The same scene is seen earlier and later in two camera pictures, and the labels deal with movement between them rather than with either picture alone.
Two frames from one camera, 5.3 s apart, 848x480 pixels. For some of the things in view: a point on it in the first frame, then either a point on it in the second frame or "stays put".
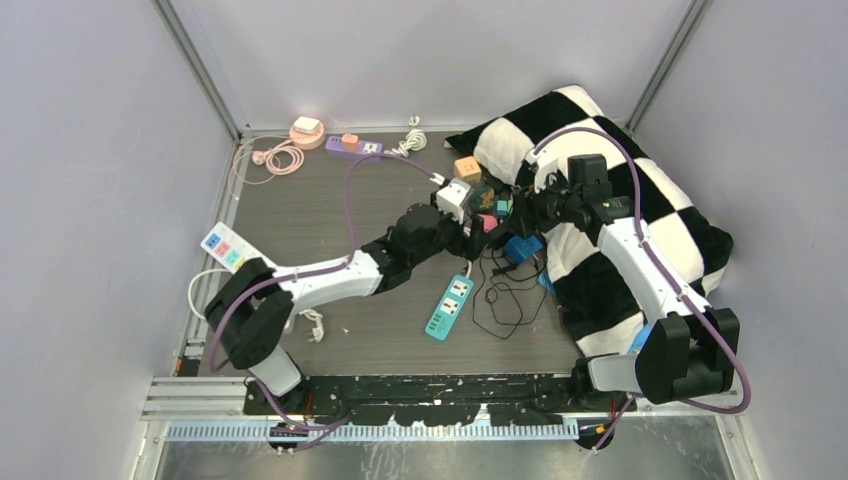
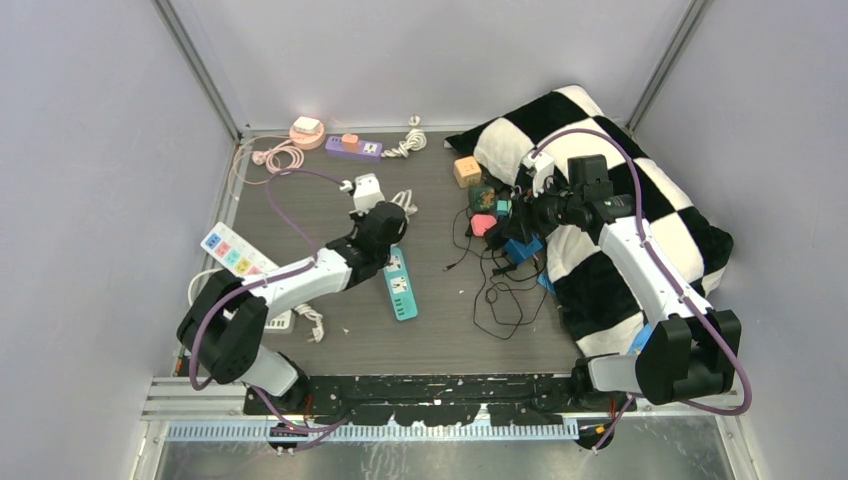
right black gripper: (527, 204) stays put
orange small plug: (350, 142) stays put
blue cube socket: (518, 249) stays put
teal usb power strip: (449, 307) → (399, 288)
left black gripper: (468, 246) → (398, 235)
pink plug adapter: (489, 222) stays put
